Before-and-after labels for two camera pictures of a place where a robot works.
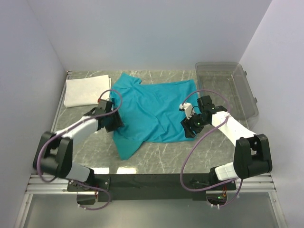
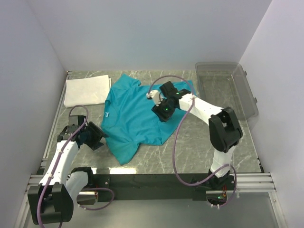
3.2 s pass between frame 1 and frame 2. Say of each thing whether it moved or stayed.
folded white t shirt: stayed
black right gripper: moved
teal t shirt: moved
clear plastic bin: stayed
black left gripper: moved
